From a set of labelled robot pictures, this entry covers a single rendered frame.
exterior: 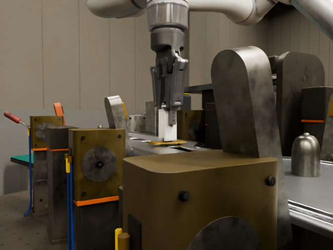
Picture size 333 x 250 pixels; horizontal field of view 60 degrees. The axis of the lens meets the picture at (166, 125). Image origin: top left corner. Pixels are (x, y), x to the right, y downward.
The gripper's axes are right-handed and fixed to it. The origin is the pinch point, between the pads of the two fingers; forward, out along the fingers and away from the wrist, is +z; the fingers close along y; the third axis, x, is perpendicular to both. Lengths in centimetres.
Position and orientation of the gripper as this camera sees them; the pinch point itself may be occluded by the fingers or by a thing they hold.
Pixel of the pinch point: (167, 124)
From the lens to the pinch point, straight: 64.2
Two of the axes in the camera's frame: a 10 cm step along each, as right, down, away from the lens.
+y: -4.8, -0.4, 8.7
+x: -8.8, 0.2, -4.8
